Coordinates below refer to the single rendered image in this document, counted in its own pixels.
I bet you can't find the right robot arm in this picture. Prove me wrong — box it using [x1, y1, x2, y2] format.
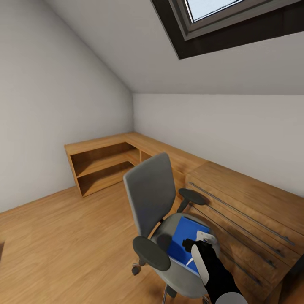
[182, 230, 247, 304]

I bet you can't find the swivel chair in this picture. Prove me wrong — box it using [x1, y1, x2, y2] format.
[123, 152, 220, 304]

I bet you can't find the folder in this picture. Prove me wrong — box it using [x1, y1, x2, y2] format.
[167, 216, 209, 278]

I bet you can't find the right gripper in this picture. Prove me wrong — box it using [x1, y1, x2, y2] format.
[182, 239, 198, 253]

